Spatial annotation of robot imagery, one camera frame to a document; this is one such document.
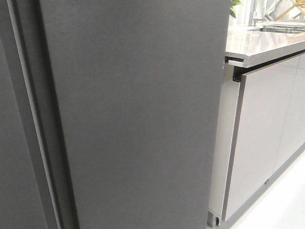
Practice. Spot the dark grey fridge door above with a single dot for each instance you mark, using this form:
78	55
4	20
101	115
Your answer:
131	89
26	198

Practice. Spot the grey cabinet door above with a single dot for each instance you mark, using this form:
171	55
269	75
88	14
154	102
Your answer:
263	100
293	135

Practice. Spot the grey kitchen countertop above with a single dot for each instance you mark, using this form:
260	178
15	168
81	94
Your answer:
250	48

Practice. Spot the chrome kitchen faucet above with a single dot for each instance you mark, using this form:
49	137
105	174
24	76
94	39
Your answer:
257	8

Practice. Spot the green plant leaves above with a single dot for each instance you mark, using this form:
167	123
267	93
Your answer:
232	7

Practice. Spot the stainless steel sink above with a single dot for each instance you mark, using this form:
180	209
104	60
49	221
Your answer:
289	27

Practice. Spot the wooden rack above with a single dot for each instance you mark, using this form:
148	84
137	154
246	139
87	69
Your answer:
299	4

